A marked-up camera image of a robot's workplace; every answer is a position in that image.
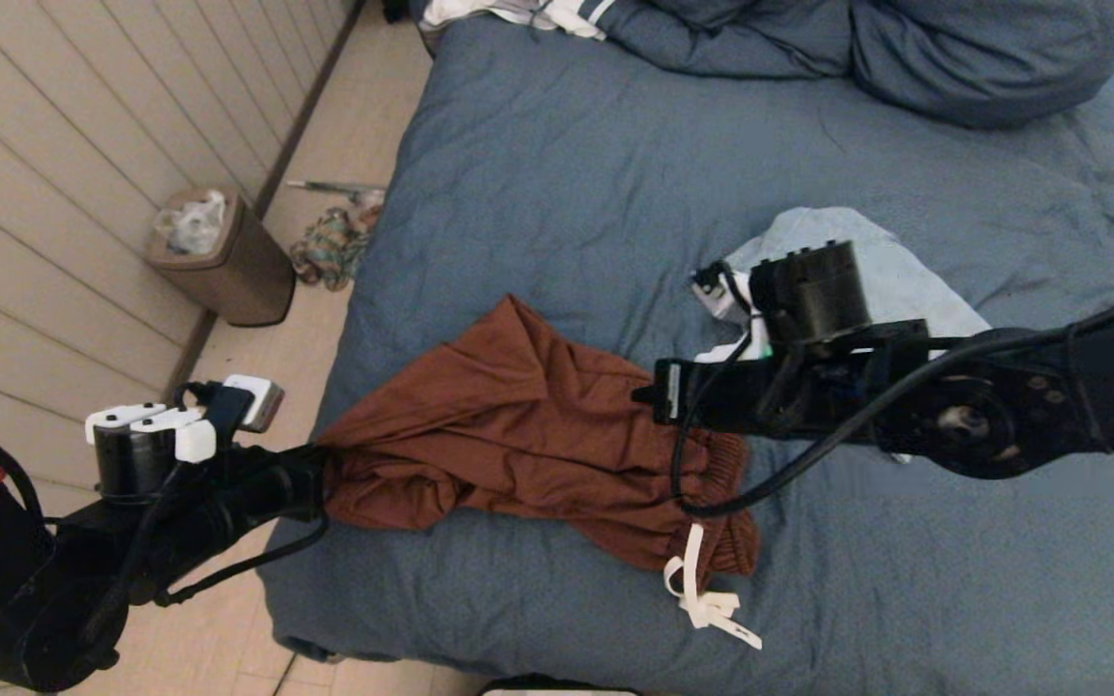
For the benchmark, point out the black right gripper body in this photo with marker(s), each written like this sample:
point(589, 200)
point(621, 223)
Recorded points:
point(808, 290)

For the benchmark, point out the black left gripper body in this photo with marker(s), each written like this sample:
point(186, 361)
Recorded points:
point(248, 493)

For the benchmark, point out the brown shorts with white print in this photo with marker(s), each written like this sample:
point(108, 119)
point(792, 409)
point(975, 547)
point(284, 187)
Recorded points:
point(518, 425)

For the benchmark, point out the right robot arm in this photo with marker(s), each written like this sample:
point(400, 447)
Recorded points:
point(1099, 387)

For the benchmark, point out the light blue denim shorts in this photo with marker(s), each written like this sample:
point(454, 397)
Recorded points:
point(905, 280)

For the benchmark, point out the brown metal trash bin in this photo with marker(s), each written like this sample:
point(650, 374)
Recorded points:
point(248, 275)

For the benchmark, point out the blue bed cover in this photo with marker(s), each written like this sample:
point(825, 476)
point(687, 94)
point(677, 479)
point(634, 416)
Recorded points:
point(567, 145)

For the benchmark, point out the multicoloured cloth bundle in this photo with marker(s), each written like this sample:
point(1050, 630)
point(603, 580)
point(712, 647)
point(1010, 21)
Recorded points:
point(330, 249)

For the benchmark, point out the clear plastic bin liner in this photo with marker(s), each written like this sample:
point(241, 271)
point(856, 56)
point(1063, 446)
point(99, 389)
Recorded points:
point(191, 227)

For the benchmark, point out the crumpled blue duvet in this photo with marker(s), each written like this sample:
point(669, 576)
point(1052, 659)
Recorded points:
point(982, 58)

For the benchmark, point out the thin grey rod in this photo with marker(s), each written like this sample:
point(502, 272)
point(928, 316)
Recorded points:
point(325, 187)

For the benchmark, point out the white striped garment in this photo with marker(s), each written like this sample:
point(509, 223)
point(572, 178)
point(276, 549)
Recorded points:
point(571, 14)

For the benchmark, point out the small black object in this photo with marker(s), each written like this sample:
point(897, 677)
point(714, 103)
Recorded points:
point(396, 10)

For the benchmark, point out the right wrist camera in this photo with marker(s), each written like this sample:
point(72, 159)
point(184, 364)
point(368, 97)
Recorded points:
point(726, 307)

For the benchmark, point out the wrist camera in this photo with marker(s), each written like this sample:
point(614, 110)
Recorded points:
point(726, 307)
point(255, 401)

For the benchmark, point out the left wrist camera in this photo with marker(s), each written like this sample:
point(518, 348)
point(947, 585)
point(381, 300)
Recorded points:
point(255, 401)

